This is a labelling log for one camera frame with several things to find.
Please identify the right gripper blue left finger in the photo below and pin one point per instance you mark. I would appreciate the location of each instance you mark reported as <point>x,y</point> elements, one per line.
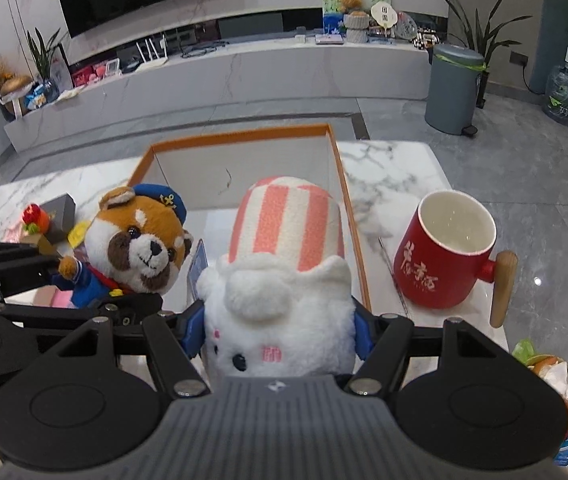
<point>192,332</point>

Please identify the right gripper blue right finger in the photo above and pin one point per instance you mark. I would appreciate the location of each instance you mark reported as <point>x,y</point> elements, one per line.
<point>365,330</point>

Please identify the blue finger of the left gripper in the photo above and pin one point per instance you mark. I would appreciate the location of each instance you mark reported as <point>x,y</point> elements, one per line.
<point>199,263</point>

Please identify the orange storage box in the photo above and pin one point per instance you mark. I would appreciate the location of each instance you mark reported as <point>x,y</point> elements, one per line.
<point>281,190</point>

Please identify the white striped-hat plush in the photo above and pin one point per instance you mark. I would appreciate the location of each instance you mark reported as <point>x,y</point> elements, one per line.
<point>264,318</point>

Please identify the red crochet flower toy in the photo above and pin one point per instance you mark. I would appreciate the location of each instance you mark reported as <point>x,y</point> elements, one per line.
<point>35,220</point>

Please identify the dark grey gift box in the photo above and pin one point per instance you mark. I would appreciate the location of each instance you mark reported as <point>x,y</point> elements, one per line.
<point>61,214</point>

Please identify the pink card holder wallet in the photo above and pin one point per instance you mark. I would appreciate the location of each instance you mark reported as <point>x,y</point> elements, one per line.
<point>62,299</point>

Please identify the brown cardboard box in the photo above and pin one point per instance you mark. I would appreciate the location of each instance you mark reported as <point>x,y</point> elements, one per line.
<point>43,245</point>

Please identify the yellow tape measure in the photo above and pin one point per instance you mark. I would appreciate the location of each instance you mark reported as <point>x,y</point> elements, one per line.
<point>77,234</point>

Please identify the red ceramic mug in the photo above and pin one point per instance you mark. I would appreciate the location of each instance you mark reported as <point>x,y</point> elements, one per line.
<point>446,250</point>

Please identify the white wifi router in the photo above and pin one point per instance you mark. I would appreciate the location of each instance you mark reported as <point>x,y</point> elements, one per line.
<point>152,53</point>

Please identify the marble tv console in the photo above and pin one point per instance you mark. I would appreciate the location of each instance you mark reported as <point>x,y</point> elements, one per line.
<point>264,70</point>

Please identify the plant in blue vase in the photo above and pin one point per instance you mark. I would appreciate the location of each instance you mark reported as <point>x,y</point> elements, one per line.
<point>49,62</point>

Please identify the grey pedal trash bin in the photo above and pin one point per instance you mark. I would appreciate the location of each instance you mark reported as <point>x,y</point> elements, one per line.
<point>453,87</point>

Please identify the water jug bottle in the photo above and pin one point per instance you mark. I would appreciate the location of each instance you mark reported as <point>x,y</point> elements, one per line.
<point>555,102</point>

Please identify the brown teddy bear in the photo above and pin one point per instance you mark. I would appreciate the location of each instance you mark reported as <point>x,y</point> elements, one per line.
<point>349,6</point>

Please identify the potted plant by bin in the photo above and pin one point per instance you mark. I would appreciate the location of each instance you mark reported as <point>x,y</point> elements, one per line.
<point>483,38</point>

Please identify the round paper fan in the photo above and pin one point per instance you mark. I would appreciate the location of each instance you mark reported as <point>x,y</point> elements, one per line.
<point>383,19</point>

